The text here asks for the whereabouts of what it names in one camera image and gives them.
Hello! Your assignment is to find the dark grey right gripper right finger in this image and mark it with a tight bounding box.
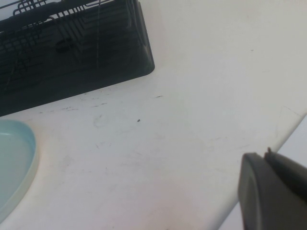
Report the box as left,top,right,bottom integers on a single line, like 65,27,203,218
263,147,307,193

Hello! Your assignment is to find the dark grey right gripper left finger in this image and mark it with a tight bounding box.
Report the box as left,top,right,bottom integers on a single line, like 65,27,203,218
237,152,307,230

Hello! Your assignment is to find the light blue round plate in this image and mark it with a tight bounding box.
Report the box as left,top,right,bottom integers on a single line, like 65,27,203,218
0,119,37,217

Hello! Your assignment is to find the black plastic drain tray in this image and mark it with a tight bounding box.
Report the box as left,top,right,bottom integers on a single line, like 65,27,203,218
0,0,155,117

